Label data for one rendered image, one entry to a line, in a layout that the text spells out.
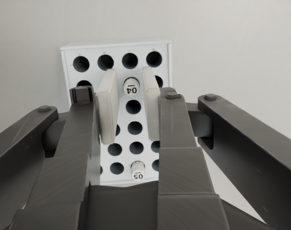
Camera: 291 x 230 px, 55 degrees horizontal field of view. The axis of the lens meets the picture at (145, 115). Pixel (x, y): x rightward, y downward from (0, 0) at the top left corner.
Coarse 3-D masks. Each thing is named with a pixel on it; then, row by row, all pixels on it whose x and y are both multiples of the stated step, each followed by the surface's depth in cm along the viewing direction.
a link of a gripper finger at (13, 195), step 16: (32, 112) 13; (48, 112) 13; (16, 128) 11; (32, 128) 11; (0, 144) 10; (16, 144) 10; (32, 144) 11; (0, 160) 9; (16, 160) 10; (32, 160) 11; (0, 176) 9; (16, 176) 10; (32, 176) 11; (0, 192) 9; (16, 192) 10; (0, 208) 9; (16, 208) 10; (0, 224) 9
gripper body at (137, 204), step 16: (96, 192) 7; (112, 192) 7; (128, 192) 7; (144, 192) 7; (96, 208) 6; (112, 208) 6; (128, 208) 6; (144, 208) 6; (224, 208) 6; (96, 224) 6; (112, 224) 6; (128, 224) 6; (144, 224) 6; (240, 224) 6; (256, 224) 6
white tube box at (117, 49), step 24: (72, 48) 21; (96, 48) 21; (120, 48) 21; (144, 48) 21; (168, 48) 21; (72, 72) 22; (96, 72) 22; (120, 72) 22; (168, 72) 22; (120, 96) 23; (120, 120) 23; (144, 120) 23; (120, 144) 24; (144, 144) 24; (120, 168) 26
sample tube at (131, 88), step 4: (128, 80) 21; (132, 80) 21; (136, 80) 22; (124, 84) 21; (128, 84) 21; (132, 84) 21; (136, 84) 21; (124, 88) 21; (128, 88) 21; (132, 88) 21; (136, 88) 21; (124, 92) 21; (128, 92) 21; (132, 92) 21; (136, 92) 21; (132, 96) 21
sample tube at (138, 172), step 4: (132, 164) 25; (136, 164) 24; (140, 164) 24; (132, 168) 24; (136, 168) 24; (140, 168) 24; (144, 168) 24; (132, 172) 23; (136, 172) 23; (140, 172) 23; (144, 172) 24; (132, 176) 24; (136, 176) 24; (140, 176) 24; (144, 176) 24; (136, 180) 24; (140, 180) 24
